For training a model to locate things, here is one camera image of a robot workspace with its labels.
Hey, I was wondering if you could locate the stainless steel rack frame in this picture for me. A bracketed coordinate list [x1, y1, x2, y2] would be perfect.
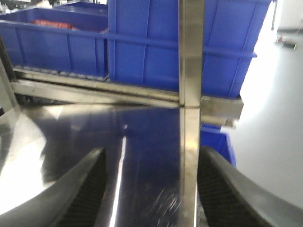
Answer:
[0, 0, 243, 227]

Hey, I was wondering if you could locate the red plastic bag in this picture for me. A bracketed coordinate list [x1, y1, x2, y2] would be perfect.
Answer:
[31, 19, 77, 30]

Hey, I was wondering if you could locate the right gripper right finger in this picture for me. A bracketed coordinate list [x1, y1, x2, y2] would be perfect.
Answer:
[197, 146, 303, 227]

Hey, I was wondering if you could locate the blue plastic bin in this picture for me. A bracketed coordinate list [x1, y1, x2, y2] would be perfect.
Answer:
[105, 0, 270, 98]
[0, 8, 108, 76]

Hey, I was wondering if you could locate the right blue plastic bin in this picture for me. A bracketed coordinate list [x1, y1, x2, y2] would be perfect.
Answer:
[105, 0, 270, 98]

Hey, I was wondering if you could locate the lower blue bin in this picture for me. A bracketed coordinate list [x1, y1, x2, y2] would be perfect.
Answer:
[200, 124, 236, 167]

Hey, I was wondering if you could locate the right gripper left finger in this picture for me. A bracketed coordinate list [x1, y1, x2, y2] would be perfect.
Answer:
[0, 148, 107, 227]

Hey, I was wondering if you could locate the cables and adapter on floor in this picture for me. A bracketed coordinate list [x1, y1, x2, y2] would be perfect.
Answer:
[274, 34, 298, 50]

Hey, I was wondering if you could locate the roller conveyor track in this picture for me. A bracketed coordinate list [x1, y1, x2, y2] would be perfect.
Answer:
[13, 65, 109, 81]

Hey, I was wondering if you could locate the left blue plastic bin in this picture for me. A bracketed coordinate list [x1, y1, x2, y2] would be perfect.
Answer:
[0, 8, 108, 76]

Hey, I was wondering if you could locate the rear blue bin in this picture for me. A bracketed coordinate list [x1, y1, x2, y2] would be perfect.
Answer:
[54, 1, 108, 15]

